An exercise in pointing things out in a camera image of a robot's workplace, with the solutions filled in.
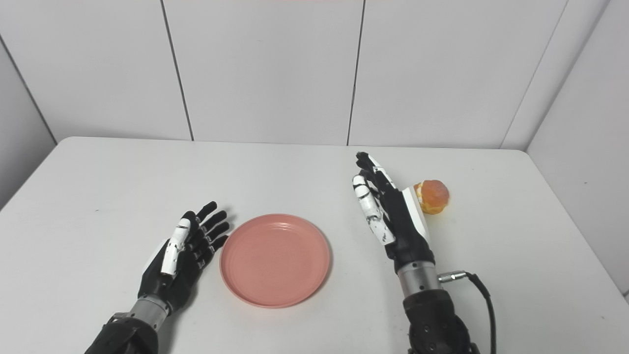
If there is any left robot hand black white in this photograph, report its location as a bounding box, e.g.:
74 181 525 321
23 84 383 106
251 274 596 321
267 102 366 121
138 201 230 315

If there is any pink round plate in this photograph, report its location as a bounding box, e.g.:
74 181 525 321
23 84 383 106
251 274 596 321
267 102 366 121
220 213 331 309

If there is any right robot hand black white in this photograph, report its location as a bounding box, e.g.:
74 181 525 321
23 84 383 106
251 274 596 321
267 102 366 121
352 152 436 273

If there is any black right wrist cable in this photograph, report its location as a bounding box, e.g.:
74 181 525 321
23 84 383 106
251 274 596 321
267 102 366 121
438 271 496 354

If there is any orange cream puff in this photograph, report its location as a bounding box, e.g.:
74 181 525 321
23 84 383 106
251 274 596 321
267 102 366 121
414 179 450 215

